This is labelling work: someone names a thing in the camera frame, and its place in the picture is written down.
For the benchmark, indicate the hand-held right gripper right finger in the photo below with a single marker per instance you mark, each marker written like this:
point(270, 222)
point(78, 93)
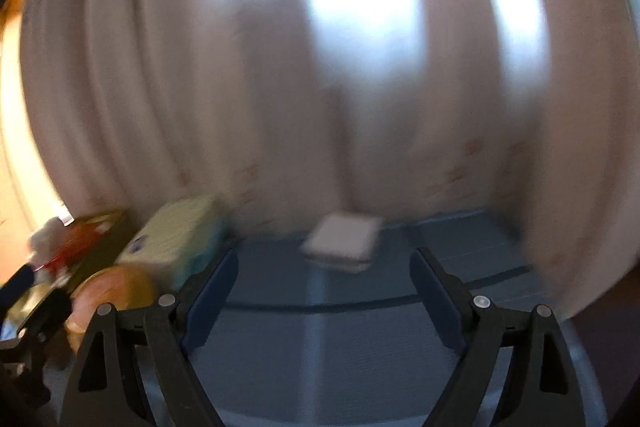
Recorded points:
point(435, 302)

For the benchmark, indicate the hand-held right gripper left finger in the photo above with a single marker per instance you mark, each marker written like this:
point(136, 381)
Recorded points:
point(210, 302)

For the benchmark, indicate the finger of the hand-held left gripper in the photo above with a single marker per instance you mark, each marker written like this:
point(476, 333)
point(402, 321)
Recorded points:
point(15, 287)
point(47, 314)

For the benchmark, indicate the red embroidered pouch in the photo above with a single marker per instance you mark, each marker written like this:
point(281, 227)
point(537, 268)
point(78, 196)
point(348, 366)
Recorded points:
point(75, 239)

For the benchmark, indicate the gold tin box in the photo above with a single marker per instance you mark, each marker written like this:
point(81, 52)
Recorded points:
point(100, 252)

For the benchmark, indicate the yellow floral tissue box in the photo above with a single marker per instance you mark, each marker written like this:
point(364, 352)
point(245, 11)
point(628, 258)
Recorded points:
point(170, 232)

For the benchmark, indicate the blue checked tablecloth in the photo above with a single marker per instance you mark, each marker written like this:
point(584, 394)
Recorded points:
point(320, 347)

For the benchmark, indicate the purple chair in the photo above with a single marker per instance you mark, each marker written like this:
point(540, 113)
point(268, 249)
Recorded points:
point(605, 357)

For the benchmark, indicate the floral embroidered curtain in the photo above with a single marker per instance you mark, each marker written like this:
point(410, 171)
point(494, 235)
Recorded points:
point(250, 82)

